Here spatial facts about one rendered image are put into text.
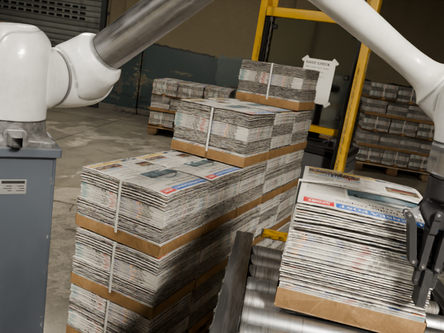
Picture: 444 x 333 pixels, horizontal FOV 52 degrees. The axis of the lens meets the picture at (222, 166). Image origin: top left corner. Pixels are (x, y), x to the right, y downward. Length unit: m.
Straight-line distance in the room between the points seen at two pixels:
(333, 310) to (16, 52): 0.87
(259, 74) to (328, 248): 1.74
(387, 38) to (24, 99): 0.79
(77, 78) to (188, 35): 7.42
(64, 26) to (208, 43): 2.71
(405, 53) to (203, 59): 7.67
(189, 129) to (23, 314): 1.10
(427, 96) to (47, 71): 0.84
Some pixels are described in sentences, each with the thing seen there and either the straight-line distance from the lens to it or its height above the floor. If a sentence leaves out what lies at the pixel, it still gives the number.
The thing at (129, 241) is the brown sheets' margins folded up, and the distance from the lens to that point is 1.60.
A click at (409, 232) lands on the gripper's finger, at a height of 1.03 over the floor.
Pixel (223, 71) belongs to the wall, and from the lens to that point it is 8.49.
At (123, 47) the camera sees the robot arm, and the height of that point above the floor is 1.26.
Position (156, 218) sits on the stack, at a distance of 1.51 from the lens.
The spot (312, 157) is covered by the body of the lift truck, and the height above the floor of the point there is 0.72.
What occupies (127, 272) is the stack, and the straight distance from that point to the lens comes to 1.65.
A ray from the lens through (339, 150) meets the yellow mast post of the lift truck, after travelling 2.97.
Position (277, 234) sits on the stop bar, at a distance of 1.30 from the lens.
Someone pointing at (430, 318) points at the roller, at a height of 0.80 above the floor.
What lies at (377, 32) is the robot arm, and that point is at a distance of 0.92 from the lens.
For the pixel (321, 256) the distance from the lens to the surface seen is 0.92.
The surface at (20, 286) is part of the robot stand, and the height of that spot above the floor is 0.64.
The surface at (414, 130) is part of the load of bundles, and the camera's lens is 7.09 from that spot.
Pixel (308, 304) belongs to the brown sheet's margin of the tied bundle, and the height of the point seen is 0.83.
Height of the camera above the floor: 1.27
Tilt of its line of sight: 13 degrees down
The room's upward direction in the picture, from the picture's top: 9 degrees clockwise
